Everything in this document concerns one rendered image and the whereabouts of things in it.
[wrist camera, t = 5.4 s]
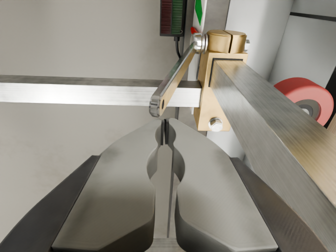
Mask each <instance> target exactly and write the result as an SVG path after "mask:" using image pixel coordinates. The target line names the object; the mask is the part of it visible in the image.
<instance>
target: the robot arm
mask: <svg viewBox="0 0 336 252"><path fill-rule="evenodd" d="M164 138H165V145H168V146H169V147H170V149H171V150H172V166H171V169H172V171H173V172H174V173H175V174H176V176H177V177H178V179H179V181H180V184H179V185H178V187H177V193H176V203H175V213H174V221H175V232H176V240H177V243H178V245H179V246H180V247H181V248H182V249H183V250H184V251H186V252H330V251H329V250H328V249H327V247H326V246H325V245H324V243H323V242H322V241H321V239H320V238H319V237H318V236H317V234H316V233H315V232H314V231H313V230H312V228H311V227H310V226H309V225H308V224H307V223H306V222H305V220H304V219H303V218H302V217H301V216H300V215H299V214H298V213H297V212H296V211H295V210H294V209H293V208H292V207H291V206H290V205H289V204H288V203H287V202H286V201H285V200H283V199H282V198H281V197H280V196H279V195H278V194H277V193H276V192H275V191H274V190H273V189H272V188H270V187H269V186H268V185H267V184H266V183H265V182H264V181H263V180H262V179H261V178H260V177H258V176H257V175H256V174H255V173H254V172H253V171H252V170H251V169H250V168H249V167H248V166H247V165H245V164H244V163H243V162H242V161H241V160H240V159H239V158H238V157H230V156H229V155H228V154H227V153H226V152H225V151H224V150H222V149H221V148H220V147H219V146H218V145H217V144H215V143H214V142H213V141H212V140H210V139H209V138H207V137H206V136H204V135H203V134H201V133H199V132H197V131H196V130H194V129H192V128H191V127H189V126H187V125H186V124H184V123H182V122H180V121H179V120H177V119H175V118H167V119H164V120H162V119H159V118H158V119H154V120H152V121H150V122H149V123H147V124H145V125H143V126H141V127H139V128H137V129H136V130H134V131H132V132H130V133H128V134H126V135H125V136H123V137H121V138H120V139H118V140H117V141H115V142H114V143H112V144H111V145H110V146H109V147H107V148H106V149H105V150H104V151H103V152H102V153H101V154H100V155H92V156H90V157H89V158H88V159H87V160H86V161H85V162H84V163H82V164H81V165H80V166H79V167H78V168H77V169H76V170H74V171H73V172H72V173H71V174H70V175H69V176H68V177H66V178H65V179H64V180H63V181H62V182H61V183H60V184H58V185H57V186H56V187H55V188H54V189H53V190H52V191H50V192H49V193H48V194H47V195H46V196H45V197H44V198H42V199H41V200H40V201H39V202H38V203H37V204H36V205H35V206H34V207H33V208H32V209H31V210H29V211H28V212H27V213H26V214H25V215H24V217H23V218H22V219H21V220H20V221H19V222H18V223H17V224H16V225H15V226H14V227H13V228H12V230H11V231H10V232H9V233H8V234H7V236H6V237H5V238H4V239H3V240H2V242H1V243H0V252H145V251H146V250H148V249H149V248H150V246H151V245H152V243H153V239H154V227H155V203H156V189H155V186H154V185H153V184H152V182H151V180H150V179H151V177H152V176H153V175H154V174H155V172H156V171H157V163H158V149H159V148H160V146H163V144H164Z"/></svg>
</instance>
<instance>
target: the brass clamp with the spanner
mask: <svg viewBox="0 0 336 252"><path fill-rule="evenodd" d="M206 34H207V49H206V53H205V54H203V53H202V52H201V56H200V64H199V72H198V81H199V83H200V86H201V95H200V103H199V107H194V113H193V115H194V119H195V123H196V127H197V130H198V131H212V129H211V128H210V127H209V125H208V124H209V121H210V119H212V118H215V117H218V118H220V119H221V120H222V129H221V130H220V131H223V132H229V131H230V128H231V125H230V123H229V121H228V119H227V118H226V116H225V114H224V112H223V110H222V108H221V106H220V104H219V102H218V100H217V99H216V97H215V95H214V93H213V91H212V89H211V87H210V81H211V75H212V69H213V62H214V59H217V60H242V61H243V62H244V63H245V64H246V63H247V59H248V53H246V51H248V50H249V47H250V41H249V39H247V35H246V33H244V32H240V31H234V30H221V29H214V30H209V31H208V32H207V33H206Z"/></svg>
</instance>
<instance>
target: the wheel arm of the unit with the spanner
mask: <svg viewBox="0 0 336 252"><path fill-rule="evenodd" d="M162 81H163V80H158V79H127V78H96V77H64V76H33V75H2V74H0V102H11V103H48V104H85V105H122V106H149V104H150V99H151V97H152V95H153V93H154V92H155V91H156V89H157V88H158V87H159V85H160V84H161V83H162ZM201 91H202V88H201V85H200V83H199V81H190V80H181V81H180V82H179V84H178V86H177V88H176V90H175V92H174V93H173V95H172V97H171V99H170V101H169V103H168V104H167V107H197V108H199V106H200V99H201Z"/></svg>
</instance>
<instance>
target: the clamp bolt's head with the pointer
mask: <svg viewBox="0 0 336 252"><path fill-rule="evenodd" d="M190 30H191V33H192V34H193V33H198V32H197V30H196V29H195V28H194V27H193V26H192V27H191V28H190ZM193 41H194V36H193V35H192V36H191V38H190V45H191V44H192V42H193ZM207 46H208V35H207V34H206V33H205V34H204V35H202V47H201V53H203V54H205V53H206V51H207Z"/></svg>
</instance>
